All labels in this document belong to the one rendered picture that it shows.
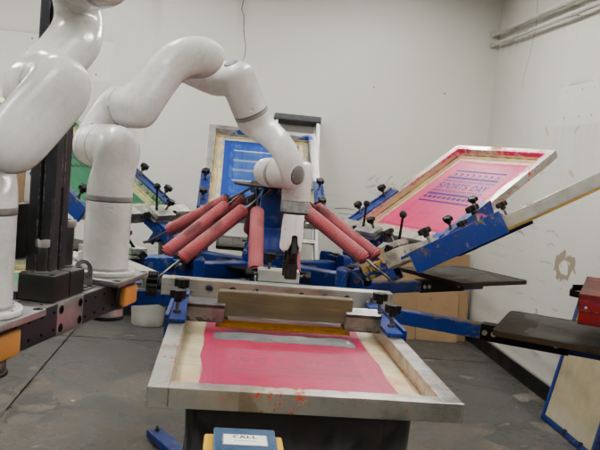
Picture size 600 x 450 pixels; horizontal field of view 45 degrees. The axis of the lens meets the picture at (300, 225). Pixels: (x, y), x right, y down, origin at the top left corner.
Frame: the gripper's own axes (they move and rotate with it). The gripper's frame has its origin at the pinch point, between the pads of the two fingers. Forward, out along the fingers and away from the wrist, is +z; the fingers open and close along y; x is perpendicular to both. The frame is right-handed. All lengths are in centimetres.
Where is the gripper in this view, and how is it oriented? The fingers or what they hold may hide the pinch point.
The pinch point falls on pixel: (289, 270)
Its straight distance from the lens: 190.5
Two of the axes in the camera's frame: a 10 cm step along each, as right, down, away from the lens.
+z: -0.9, 9.9, 0.8
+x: 9.9, 0.8, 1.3
